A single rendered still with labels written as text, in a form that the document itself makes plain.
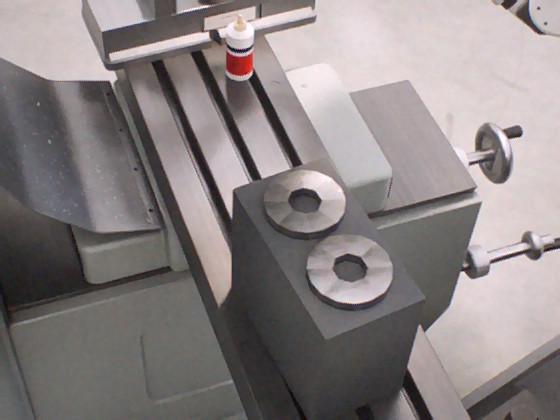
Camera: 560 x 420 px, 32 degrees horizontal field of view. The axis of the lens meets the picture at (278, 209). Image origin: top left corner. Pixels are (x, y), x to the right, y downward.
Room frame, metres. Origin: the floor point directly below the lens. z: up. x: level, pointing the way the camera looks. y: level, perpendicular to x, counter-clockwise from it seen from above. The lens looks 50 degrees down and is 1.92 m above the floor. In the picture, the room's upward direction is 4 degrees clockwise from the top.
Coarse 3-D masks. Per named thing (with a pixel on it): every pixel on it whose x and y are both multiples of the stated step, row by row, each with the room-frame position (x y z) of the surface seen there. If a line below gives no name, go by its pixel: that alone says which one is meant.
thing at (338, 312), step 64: (256, 192) 0.72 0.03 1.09; (320, 192) 0.72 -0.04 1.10; (256, 256) 0.67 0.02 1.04; (320, 256) 0.63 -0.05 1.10; (384, 256) 0.63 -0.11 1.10; (256, 320) 0.66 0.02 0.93; (320, 320) 0.56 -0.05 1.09; (384, 320) 0.57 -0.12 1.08; (320, 384) 0.54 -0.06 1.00; (384, 384) 0.58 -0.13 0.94
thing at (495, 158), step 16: (480, 128) 1.31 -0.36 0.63; (496, 128) 1.28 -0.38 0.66; (512, 128) 1.29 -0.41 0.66; (480, 144) 1.31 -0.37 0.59; (496, 144) 1.27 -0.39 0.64; (464, 160) 1.23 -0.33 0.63; (480, 160) 1.25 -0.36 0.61; (496, 160) 1.26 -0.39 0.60; (512, 160) 1.23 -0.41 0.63; (496, 176) 1.24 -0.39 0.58
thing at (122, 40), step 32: (96, 0) 1.18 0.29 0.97; (128, 0) 1.19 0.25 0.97; (160, 0) 1.15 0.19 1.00; (192, 0) 1.19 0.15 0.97; (256, 0) 1.22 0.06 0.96; (288, 0) 1.24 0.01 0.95; (96, 32) 1.15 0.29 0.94; (128, 32) 1.13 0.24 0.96; (160, 32) 1.15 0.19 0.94; (192, 32) 1.17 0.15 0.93; (224, 32) 1.19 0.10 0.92; (256, 32) 1.20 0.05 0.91; (128, 64) 1.11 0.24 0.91
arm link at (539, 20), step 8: (536, 0) 0.98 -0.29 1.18; (544, 0) 0.98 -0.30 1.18; (552, 0) 0.98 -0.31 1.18; (536, 8) 0.98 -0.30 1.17; (544, 8) 0.98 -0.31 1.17; (552, 8) 0.98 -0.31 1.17; (536, 16) 0.98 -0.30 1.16; (544, 16) 0.97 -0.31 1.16; (552, 16) 0.97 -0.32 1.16; (536, 24) 0.97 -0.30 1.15; (544, 24) 0.97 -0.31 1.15; (552, 24) 0.97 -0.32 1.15; (544, 32) 0.97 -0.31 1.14; (552, 32) 0.96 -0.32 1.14
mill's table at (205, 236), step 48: (144, 96) 1.05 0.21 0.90; (192, 96) 1.06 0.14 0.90; (240, 96) 1.07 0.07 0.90; (288, 96) 1.07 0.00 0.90; (144, 144) 1.02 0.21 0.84; (192, 144) 0.99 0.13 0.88; (240, 144) 0.99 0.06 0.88; (288, 144) 0.99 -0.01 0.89; (192, 192) 0.87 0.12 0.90; (192, 240) 0.79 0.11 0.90; (240, 336) 0.65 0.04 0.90; (240, 384) 0.61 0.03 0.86; (432, 384) 0.60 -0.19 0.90
